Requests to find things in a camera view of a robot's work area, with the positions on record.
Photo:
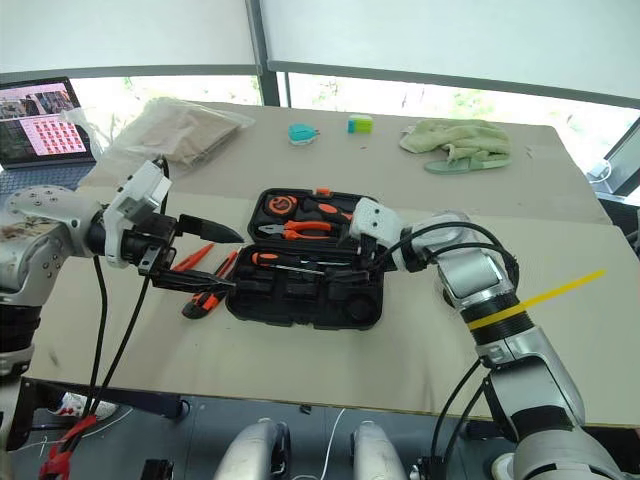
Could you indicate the teal white small gadget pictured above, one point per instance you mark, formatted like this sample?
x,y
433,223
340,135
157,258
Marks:
x,y
301,135

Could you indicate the black orange stubby screwdriver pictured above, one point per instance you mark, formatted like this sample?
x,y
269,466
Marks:
x,y
327,209

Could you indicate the green blue small box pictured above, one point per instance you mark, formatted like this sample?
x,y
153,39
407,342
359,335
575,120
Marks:
x,y
361,124

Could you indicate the orange case latch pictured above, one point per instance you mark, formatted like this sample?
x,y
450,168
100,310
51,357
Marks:
x,y
322,191

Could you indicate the small black floor scrap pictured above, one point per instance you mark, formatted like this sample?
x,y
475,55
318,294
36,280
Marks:
x,y
305,410

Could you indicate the black plastic tool case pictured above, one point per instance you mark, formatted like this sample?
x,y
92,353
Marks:
x,y
300,305

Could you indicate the black table clamp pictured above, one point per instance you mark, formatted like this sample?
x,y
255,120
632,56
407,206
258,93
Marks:
x,y
487,431

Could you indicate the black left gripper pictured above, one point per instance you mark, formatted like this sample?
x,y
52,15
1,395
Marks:
x,y
150,237

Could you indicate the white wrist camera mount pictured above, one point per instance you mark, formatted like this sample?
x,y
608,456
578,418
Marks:
x,y
375,217
137,192

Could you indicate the grey window frame post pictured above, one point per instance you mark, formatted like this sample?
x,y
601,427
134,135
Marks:
x,y
267,85

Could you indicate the silver robot leg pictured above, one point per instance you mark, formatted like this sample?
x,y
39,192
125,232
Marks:
x,y
377,452
250,452

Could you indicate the orange black tape measure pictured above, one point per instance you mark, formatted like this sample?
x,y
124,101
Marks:
x,y
282,205

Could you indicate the dark framed tablet screen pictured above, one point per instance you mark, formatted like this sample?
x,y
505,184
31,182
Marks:
x,y
625,155

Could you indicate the silver right robot leg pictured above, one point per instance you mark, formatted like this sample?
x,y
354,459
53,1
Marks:
x,y
377,452

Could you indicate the black table frame bracket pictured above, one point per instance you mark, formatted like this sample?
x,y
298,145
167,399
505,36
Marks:
x,y
150,402

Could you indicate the pale green towel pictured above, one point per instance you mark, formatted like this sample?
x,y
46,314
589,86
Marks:
x,y
457,137

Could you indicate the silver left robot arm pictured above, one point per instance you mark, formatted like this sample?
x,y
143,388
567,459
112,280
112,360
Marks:
x,y
50,212

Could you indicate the silver left robot leg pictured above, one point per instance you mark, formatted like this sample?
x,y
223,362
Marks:
x,y
250,452

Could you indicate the open laptop computer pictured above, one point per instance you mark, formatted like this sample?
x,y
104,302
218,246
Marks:
x,y
45,130

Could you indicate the white roller blind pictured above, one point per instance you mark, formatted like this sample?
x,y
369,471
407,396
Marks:
x,y
450,40
125,35

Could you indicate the orange voltage tester pen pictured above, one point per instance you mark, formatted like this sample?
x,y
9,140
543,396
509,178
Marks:
x,y
192,258

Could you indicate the clear bag of brown paper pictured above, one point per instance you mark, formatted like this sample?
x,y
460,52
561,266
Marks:
x,y
190,132

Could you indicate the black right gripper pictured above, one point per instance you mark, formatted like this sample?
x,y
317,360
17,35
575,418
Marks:
x,y
367,255

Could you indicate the orange black utility knife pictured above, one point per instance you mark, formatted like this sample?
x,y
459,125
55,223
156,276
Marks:
x,y
202,305

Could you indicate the small orange black screwdriver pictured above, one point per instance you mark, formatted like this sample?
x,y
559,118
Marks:
x,y
227,262

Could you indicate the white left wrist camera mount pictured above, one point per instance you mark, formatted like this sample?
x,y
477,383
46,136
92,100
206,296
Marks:
x,y
137,192

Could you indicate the red white sneaker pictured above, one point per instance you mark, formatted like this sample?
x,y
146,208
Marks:
x,y
75,406

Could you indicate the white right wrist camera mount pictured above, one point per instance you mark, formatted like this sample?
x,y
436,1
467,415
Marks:
x,y
375,217

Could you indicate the black electrical tape roll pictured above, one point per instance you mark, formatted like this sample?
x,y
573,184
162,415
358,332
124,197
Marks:
x,y
362,309

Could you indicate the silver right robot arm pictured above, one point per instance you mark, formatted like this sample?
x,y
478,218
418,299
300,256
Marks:
x,y
530,370

